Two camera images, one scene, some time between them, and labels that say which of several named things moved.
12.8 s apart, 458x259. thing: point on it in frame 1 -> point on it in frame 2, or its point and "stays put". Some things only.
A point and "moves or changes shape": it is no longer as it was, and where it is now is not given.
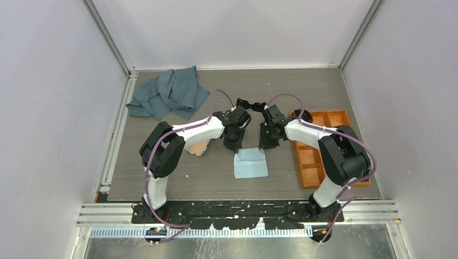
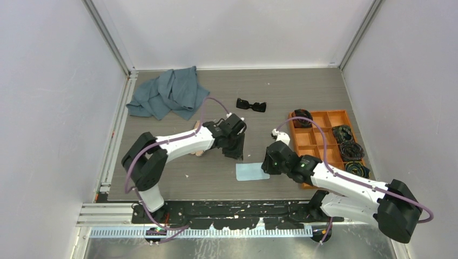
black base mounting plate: x=248 y=214 stays put
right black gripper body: x=268 y=139 -> x=271 y=168
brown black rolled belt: x=305 y=115 stays put
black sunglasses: x=260 y=106 stays put
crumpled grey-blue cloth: x=177 y=91 stays put
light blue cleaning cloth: x=250 y=163 moves or changes shape
